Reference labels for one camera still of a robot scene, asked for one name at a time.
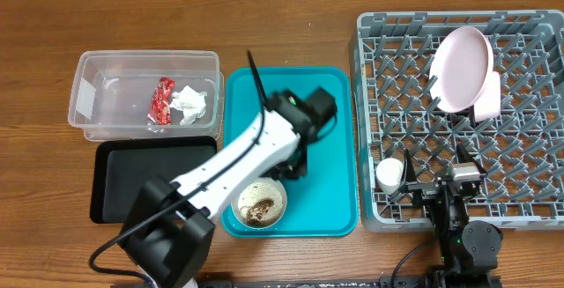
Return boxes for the white tissue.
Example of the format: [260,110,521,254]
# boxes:
[170,85,207,125]

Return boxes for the red foil wrapper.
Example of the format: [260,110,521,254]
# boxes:
[148,77,175,125]

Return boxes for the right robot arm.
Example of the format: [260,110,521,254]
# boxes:
[390,144,503,288]

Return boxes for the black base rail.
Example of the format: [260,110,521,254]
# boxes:
[109,275,503,288]

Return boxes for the grey bowl with food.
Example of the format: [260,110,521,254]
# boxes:
[231,178,288,229]

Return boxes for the black plastic bin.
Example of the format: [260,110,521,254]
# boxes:
[90,136,217,224]

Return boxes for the grey dishwasher rack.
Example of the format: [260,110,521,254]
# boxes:
[350,10,563,232]

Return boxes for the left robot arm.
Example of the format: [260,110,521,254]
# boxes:
[118,88,338,287]

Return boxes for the white cup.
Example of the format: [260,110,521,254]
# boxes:
[375,158,404,195]

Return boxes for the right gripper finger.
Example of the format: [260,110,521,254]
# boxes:
[456,143,487,176]
[402,149,418,185]

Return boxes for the teal serving tray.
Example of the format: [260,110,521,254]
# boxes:
[221,67,359,238]

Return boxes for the clear plastic bin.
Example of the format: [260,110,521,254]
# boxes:
[68,50,224,142]

